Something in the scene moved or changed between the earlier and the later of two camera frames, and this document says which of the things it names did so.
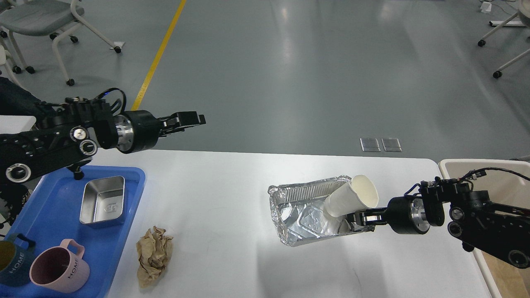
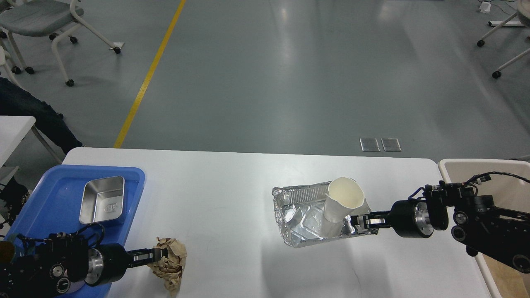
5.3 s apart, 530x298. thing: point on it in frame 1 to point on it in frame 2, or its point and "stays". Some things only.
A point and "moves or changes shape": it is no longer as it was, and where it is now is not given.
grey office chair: x=34 y=18 stays
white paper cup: x=361 y=193 moves or changes shape
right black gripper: x=405 y=215 stays
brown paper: x=153 y=251 to x=170 y=269
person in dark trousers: x=15 y=100 stays
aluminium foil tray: x=298 y=211 moves or changes shape
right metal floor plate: x=391 y=145 stays
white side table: x=13 y=124 stays
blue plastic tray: x=49 y=213 stays
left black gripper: x=137 y=130 to x=109 y=263
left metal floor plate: x=369 y=145 stays
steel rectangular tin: x=102 y=201 stays
